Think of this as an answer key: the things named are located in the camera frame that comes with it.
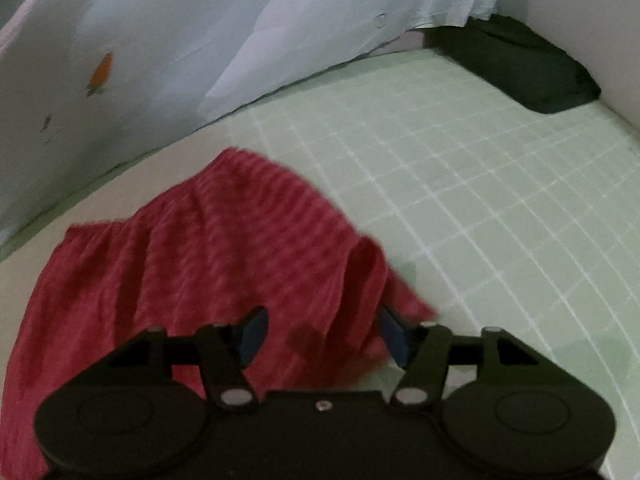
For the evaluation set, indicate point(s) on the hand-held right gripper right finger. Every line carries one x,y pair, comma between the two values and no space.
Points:
397,335

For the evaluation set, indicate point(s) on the red striped garment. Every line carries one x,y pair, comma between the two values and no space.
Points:
200,265

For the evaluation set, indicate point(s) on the white mosquito net curtain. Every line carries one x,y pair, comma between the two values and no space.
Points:
300,30

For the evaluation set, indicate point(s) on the light green checked bed sheet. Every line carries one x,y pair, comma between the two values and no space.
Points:
450,195

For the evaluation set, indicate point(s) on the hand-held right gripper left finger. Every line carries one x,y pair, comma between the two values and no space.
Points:
252,332

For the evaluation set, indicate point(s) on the dark green folded cloth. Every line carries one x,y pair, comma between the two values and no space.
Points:
520,67

